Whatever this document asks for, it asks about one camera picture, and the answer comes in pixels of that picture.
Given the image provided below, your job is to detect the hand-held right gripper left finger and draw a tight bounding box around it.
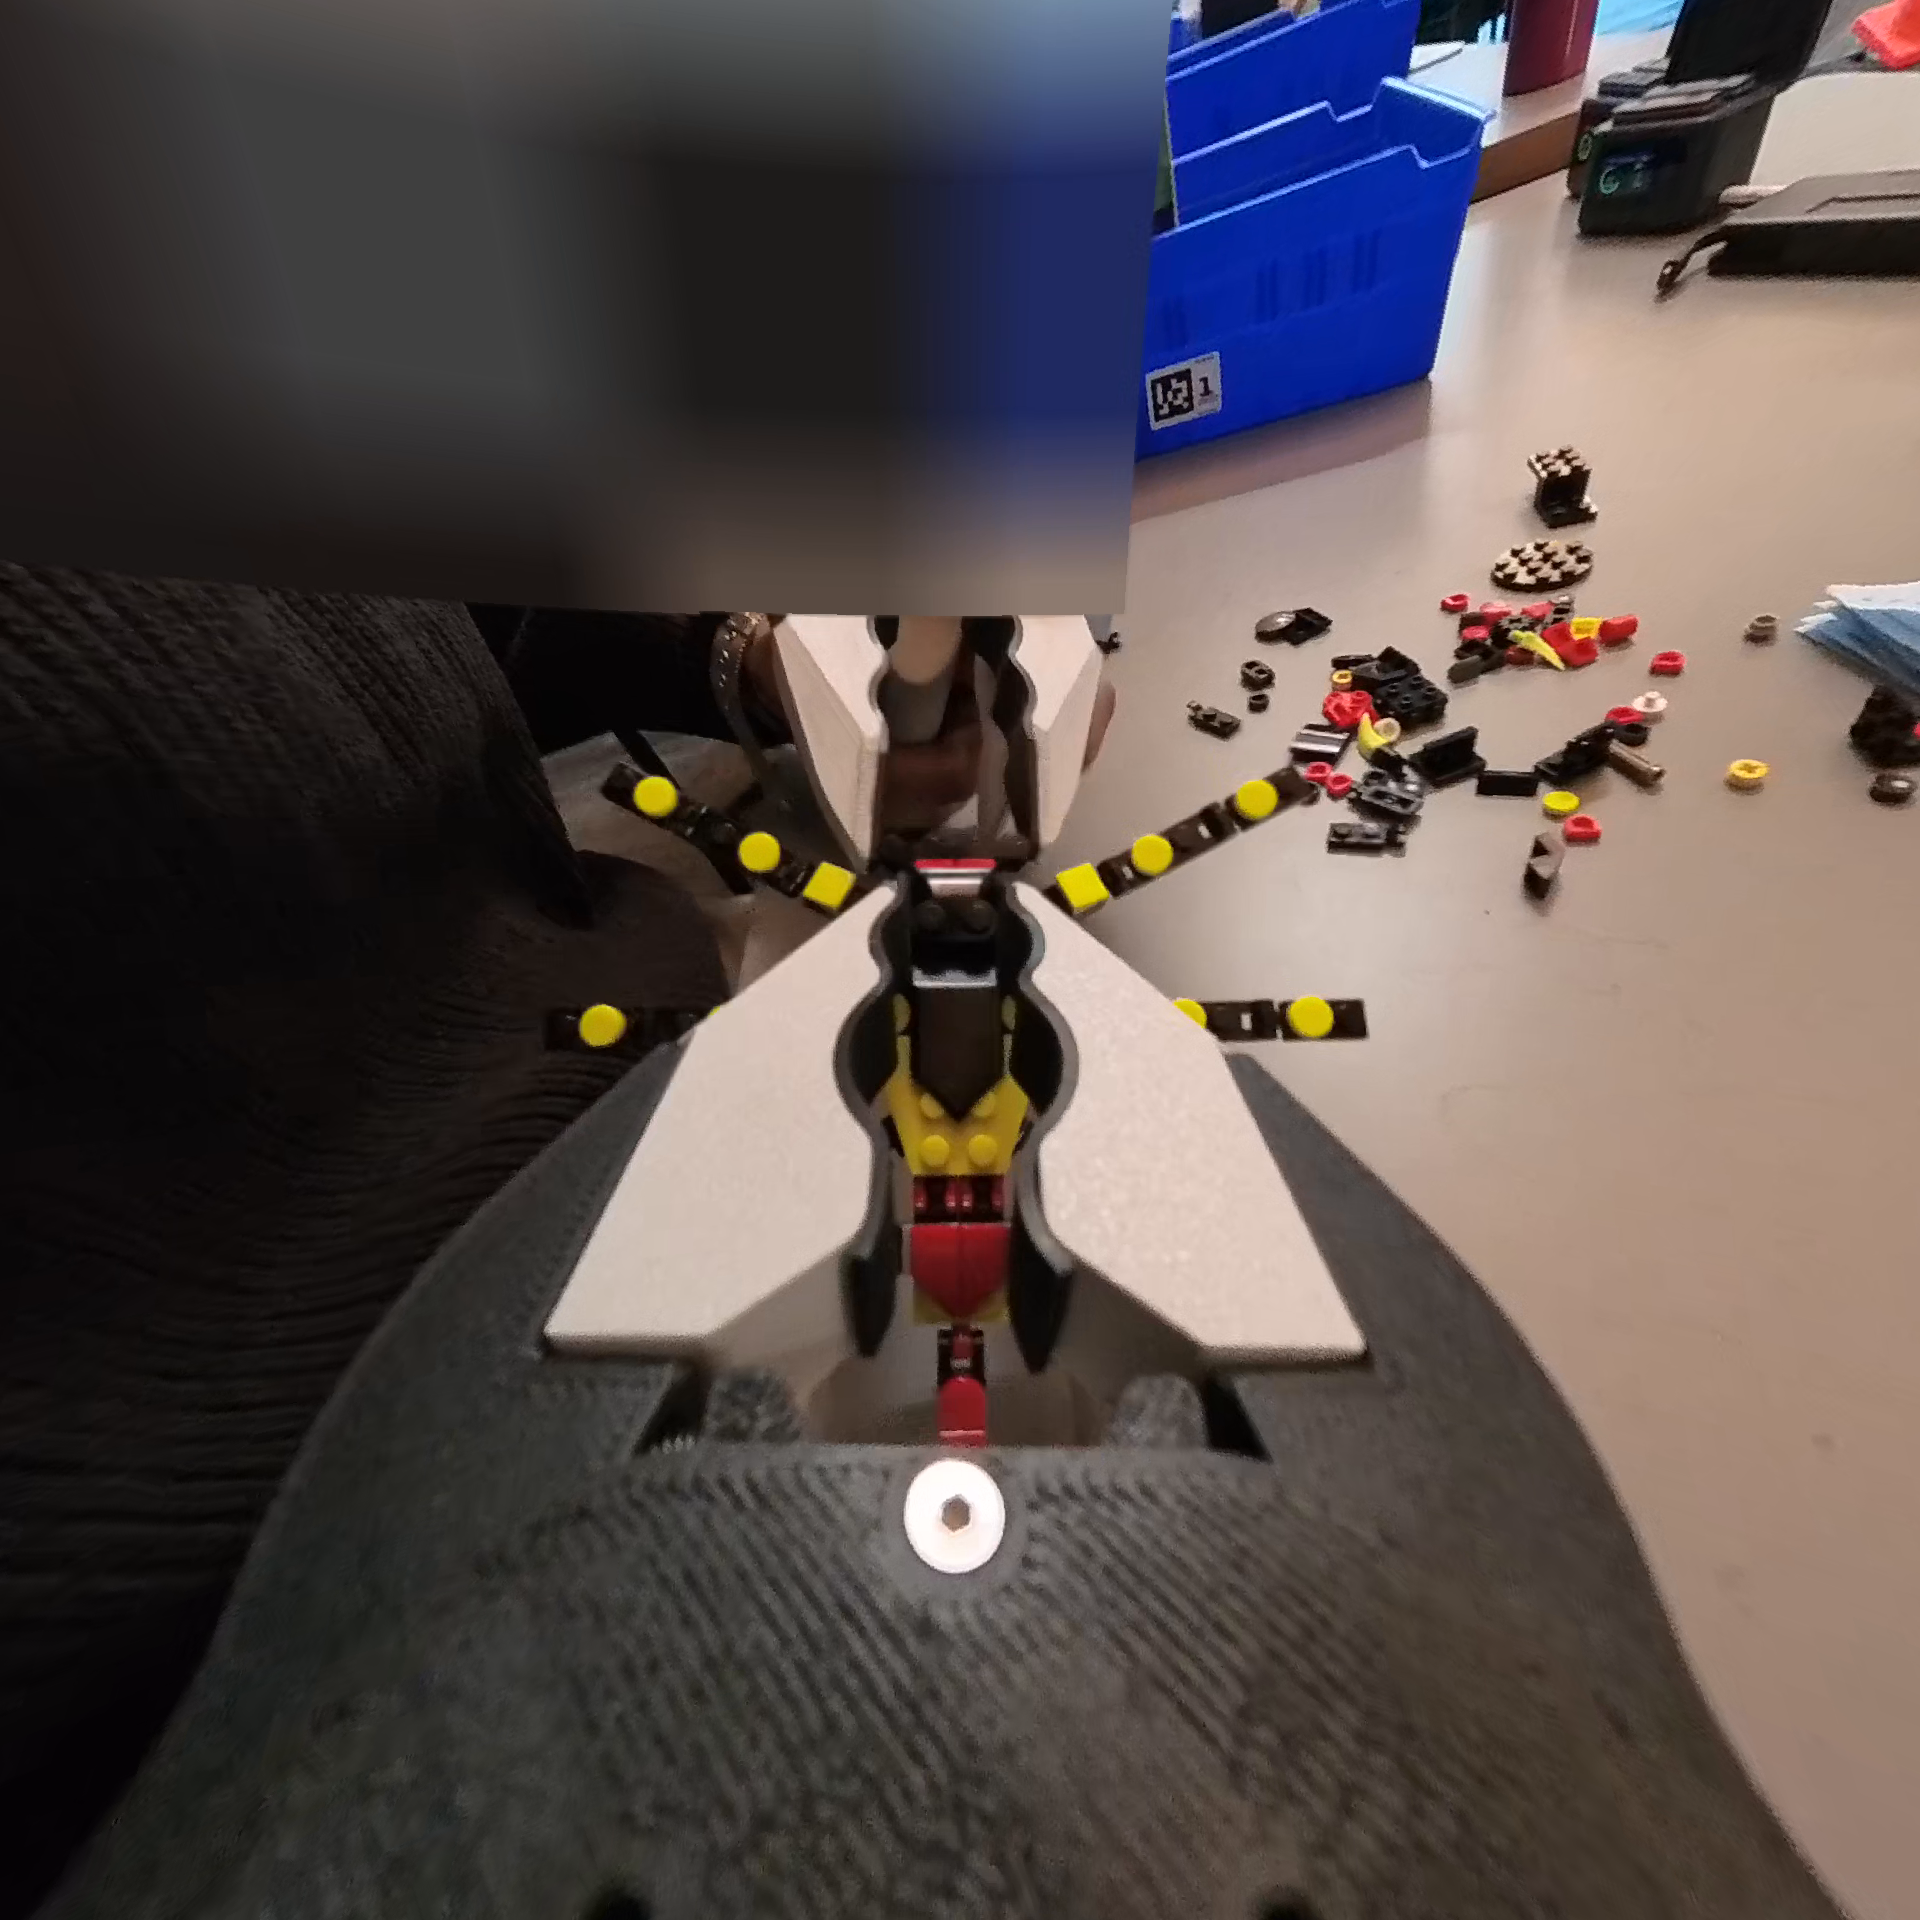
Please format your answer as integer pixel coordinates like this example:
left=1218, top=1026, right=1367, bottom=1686
left=541, top=870, right=921, bottom=1364

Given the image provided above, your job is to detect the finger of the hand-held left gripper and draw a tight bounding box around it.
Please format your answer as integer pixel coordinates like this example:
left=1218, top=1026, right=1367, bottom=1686
left=768, top=615, right=903, bottom=874
left=971, top=615, right=1106, bottom=864

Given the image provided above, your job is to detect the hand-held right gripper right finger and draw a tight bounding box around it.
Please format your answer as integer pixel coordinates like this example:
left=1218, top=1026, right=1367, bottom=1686
left=1006, top=877, right=1374, bottom=1374

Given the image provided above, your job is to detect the lego spider model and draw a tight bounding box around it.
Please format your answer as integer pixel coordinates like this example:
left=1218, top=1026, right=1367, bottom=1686
left=543, top=766, right=1369, bottom=1448

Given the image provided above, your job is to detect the person's left forearm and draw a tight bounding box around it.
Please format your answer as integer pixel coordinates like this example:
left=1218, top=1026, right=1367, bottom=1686
left=509, top=607, right=735, bottom=741

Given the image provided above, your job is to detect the pile of loose lego pieces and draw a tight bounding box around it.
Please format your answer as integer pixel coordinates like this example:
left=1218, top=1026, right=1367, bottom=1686
left=1183, top=591, right=1920, bottom=902

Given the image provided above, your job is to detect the lego instruction booklet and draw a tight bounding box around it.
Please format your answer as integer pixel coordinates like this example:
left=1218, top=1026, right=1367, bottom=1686
left=1793, top=581, right=1920, bottom=681

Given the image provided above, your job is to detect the person's left hand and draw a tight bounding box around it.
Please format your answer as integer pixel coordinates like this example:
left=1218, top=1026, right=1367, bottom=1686
left=880, top=717, right=1001, bottom=845

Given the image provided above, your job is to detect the blue bin with tag sticker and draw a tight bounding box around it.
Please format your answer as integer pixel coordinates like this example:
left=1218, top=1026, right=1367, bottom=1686
left=1136, top=74, right=1489, bottom=462

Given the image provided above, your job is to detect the blue plastic bin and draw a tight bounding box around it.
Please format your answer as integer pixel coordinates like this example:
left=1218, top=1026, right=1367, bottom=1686
left=1167, top=0, right=1423, bottom=153

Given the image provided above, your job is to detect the black device with display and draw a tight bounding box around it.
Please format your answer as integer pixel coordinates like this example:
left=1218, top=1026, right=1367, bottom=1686
left=1567, top=74, right=1776, bottom=240

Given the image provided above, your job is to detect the white box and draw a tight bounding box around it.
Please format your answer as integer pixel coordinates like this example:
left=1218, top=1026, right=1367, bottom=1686
left=1746, top=60, right=1920, bottom=189

